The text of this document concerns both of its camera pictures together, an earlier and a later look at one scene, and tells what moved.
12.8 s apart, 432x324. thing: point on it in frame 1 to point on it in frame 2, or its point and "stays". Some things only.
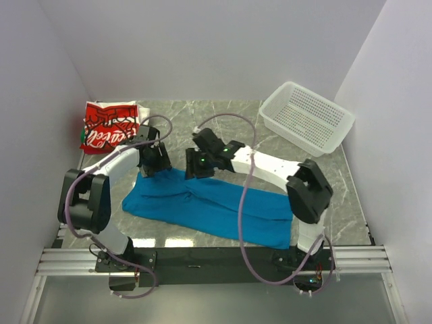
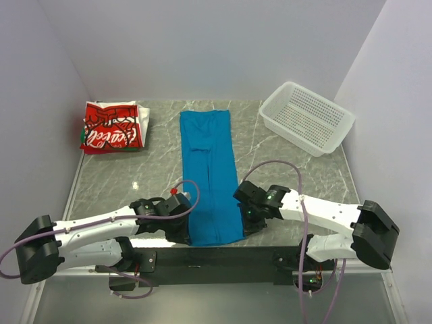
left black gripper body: x=158 y=161 to x=176 y=230
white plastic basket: x=308 y=120 stays
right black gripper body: x=199 y=164 to x=252 y=220
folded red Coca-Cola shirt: x=110 y=123 stays
